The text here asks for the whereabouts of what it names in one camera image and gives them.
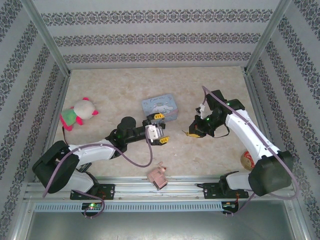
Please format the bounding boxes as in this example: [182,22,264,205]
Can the blue cartoon tin box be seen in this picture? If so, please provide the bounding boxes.
[141,92,179,122]

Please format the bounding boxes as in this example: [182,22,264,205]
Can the pink toy pencil sharpener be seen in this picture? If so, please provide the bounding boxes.
[146,161,169,191]

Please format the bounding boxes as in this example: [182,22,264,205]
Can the white pink green plush toy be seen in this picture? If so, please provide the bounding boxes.
[59,97,100,133]

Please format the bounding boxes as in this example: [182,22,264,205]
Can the left green lit circuit board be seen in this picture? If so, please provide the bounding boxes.
[82,202,103,211]

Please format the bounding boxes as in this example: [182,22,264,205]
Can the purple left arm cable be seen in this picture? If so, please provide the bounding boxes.
[42,133,155,220]

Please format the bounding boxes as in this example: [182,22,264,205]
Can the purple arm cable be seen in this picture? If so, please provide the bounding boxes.
[201,85,301,218]
[42,133,155,220]

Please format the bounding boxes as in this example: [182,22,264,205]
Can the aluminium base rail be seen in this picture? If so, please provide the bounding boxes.
[23,176,296,201]

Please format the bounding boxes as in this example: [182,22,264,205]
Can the aluminium side rail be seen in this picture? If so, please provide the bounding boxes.
[33,74,72,182]
[244,73,287,181]

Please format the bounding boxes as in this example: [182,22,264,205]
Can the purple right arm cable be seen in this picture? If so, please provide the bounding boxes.
[201,85,301,218]

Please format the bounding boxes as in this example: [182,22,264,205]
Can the grey slotted cable duct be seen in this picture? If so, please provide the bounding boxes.
[33,201,223,213]

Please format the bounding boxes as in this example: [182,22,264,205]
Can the aluminium frame post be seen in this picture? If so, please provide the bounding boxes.
[244,0,293,75]
[19,0,72,76]

